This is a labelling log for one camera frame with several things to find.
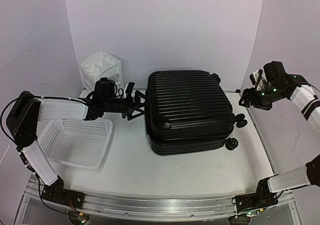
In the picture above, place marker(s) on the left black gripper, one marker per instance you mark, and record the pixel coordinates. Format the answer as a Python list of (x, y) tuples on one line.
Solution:
[(130, 110)]

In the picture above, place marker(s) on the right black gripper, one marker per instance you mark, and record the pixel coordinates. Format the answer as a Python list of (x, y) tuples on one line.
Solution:
[(250, 94)]

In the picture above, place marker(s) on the black ribbed hard-shell suitcase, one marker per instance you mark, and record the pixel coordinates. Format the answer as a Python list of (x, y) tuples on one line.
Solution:
[(187, 111)]

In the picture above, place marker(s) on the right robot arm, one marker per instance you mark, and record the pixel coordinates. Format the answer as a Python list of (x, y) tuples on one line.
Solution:
[(271, 84)]

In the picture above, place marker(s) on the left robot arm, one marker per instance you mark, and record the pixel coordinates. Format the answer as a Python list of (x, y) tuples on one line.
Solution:
[(29, 115)]

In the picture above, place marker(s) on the white plastic drawer organizer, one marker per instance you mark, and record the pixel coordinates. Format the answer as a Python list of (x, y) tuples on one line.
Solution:
[(101, 65)]

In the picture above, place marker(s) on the white perforated plastic basket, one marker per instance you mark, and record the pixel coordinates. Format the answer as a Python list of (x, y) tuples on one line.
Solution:
[(76, 143)]

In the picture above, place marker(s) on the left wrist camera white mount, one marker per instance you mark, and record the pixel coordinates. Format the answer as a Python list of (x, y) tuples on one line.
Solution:
[(129, 87)]

